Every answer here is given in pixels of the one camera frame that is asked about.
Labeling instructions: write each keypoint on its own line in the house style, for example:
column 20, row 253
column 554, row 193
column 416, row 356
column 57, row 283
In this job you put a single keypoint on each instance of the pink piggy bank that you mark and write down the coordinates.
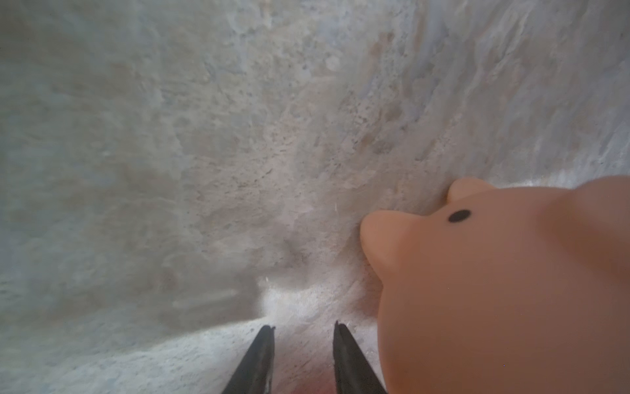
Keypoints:
column 515, row 290

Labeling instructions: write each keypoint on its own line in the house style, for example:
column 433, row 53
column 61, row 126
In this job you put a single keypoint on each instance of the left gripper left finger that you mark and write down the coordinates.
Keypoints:
column 254, row 373

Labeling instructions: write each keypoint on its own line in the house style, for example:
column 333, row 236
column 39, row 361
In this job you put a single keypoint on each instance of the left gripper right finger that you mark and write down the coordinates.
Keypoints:
column 353, row 373

